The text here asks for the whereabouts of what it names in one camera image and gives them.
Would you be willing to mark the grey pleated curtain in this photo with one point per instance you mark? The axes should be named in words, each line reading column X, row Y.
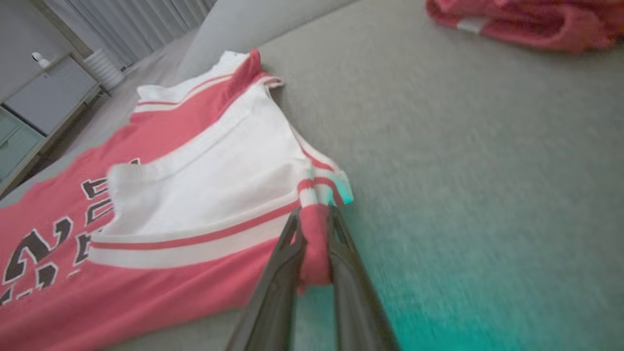
column 136, row 19

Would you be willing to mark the red and white basketball jersey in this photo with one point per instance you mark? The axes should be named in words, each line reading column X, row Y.
column 195, row 195

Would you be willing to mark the red shorts with white stripe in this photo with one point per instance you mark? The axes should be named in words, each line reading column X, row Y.
column 536, row 24

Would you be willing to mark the small white ornament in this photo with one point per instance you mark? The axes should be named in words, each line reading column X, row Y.
column 40, row 59

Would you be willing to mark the grey sofa chaise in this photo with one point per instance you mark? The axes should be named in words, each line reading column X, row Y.
column 463, row 170

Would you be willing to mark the white radiator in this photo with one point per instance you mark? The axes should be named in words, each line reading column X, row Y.
column 105, row 68

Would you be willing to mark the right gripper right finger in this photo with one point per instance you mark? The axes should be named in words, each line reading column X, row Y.
column 356, row 302

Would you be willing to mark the grey cabinet with mint drawers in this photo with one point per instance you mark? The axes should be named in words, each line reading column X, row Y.
column 48, row 97

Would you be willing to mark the grey sofa seat cushion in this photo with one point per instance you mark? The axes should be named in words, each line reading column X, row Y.
column 243, row 24

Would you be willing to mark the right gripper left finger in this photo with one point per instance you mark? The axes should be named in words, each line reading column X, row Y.
column 278, row 292

